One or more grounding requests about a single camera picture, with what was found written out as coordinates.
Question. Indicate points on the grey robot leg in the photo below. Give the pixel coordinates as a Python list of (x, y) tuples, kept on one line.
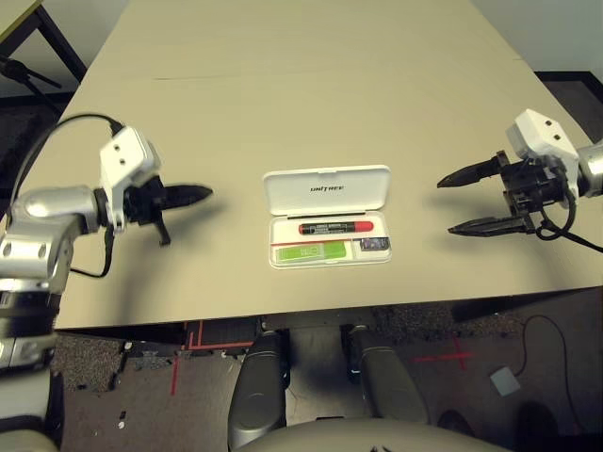
[(384, 376), (259, 386)]

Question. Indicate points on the black shoe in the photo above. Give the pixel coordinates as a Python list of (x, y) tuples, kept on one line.
[(454, 424), (537, 419)]

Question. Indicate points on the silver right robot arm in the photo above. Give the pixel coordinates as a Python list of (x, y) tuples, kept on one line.
[(591, 169)]

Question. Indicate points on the black framed side table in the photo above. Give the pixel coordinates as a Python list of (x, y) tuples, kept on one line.
[(14, 21)]

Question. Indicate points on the green plastic ruler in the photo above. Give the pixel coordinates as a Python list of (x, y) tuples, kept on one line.
[(301, 253)]

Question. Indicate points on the white plastic pencil case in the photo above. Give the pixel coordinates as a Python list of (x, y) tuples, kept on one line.
[(330, 188)]

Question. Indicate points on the grey left robot leg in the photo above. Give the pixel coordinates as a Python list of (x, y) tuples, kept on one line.
[(259, 386)]

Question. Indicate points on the black wall baseboard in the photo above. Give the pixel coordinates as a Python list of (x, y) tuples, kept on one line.
[(565, 75)]

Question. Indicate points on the grey floor pedal box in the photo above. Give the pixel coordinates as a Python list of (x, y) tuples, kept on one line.
[(505, 381)]

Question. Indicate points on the grey right robot leg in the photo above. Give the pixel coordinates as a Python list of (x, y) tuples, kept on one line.
[(384, 376)]

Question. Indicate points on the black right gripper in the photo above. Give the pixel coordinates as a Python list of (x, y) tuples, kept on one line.
[(527, 188)]

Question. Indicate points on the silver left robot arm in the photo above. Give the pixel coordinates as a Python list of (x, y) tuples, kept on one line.
[(47, 207)]

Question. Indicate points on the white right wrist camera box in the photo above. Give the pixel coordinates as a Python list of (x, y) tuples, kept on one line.
[(542, 132)]

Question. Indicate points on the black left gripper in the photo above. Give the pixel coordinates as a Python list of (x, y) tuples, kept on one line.
[(146, 200)]

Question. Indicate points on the grey robot torso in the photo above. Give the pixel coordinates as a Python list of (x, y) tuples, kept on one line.
[(367, 438)]

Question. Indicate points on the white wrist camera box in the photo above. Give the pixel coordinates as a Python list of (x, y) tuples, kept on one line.
[(125, 155), (542, 132)]

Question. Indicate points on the black tripod stand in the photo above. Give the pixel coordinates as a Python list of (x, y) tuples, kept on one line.
[(19, 70)]

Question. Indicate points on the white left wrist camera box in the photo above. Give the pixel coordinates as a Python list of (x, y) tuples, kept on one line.
[(125, 155)]

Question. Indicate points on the black marker with red cap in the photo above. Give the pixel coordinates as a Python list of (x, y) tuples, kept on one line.
[(330, 228)]

